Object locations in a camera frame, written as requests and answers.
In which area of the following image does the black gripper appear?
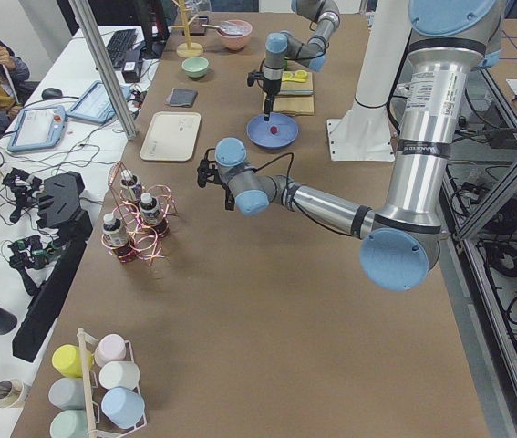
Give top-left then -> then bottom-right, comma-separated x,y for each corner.
220,178 -> 234,211
263,67 -> 283,121

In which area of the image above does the blue plate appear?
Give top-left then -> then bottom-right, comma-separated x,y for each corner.
246,112 -> 299,150

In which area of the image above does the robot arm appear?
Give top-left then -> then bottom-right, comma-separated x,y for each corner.
260,0 -> 341,121
198,1 -> 504,291

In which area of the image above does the steel muddler black tip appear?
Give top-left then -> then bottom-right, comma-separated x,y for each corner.
278,89 -> 314,97

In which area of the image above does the bamboo cutting board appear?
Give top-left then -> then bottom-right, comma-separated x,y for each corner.
273,70 -> 315,115

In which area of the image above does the yellow plastic knife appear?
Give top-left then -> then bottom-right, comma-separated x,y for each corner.
282,76 -> 308,83

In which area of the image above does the pink ice bowl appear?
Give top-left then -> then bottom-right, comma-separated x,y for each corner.
218,19 -> 253,51

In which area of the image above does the mint green bowl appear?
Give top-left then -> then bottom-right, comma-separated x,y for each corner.
181,56 -> 210,79

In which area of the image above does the dark drink bottle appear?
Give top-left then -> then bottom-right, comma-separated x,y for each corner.
120,169 -> 143,203
139,192 -> 169,237
102,213 -> 136,263

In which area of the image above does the metal ice scoop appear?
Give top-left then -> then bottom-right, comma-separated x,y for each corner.
202,21 -> 243,37

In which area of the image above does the cream rabbit tray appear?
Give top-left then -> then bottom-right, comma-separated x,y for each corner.
140,111 -> 202,162

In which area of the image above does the grey folded cloth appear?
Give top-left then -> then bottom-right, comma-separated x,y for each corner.
166,88 -> 198,108

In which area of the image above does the wooden cup tree stand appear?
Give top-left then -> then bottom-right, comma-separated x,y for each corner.
171,0 -> 203,58

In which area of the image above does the black keyboard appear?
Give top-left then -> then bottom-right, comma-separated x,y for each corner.
106,29 -> 137,70

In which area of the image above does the teach pendant tablet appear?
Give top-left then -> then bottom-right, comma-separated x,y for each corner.
66,81 -> 116,124
7,105 -> 66,152

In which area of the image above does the pink cup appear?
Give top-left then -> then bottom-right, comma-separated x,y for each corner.
94,333 -> 127,367

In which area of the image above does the white cup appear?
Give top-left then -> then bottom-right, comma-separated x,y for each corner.
98,361 -> 140,391

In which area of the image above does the black computer mouse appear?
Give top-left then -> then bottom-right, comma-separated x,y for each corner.
41,88 -> 63,100

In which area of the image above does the yellow cup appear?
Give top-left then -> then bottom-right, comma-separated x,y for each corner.
51,344 -> 83,378

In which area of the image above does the light blue cup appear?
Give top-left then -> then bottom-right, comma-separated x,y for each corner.
101,387 -> 145,429

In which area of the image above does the grey cup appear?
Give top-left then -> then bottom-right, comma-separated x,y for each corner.
48,377 -> 85,410

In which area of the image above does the pale green cup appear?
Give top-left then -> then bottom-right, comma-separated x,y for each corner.
49,410 -> 88,438

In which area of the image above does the paper tape roll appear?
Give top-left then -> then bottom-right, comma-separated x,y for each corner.
0,379 -> 30,409

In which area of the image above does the copper wire bottle rack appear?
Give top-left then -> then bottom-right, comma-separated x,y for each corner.
100,162 -> 178,264

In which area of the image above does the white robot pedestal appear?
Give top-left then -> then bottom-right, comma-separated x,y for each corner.
327,0 -> 411,162

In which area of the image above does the aluminium frame post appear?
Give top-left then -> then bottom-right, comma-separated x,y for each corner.
69,0 -> 137,141

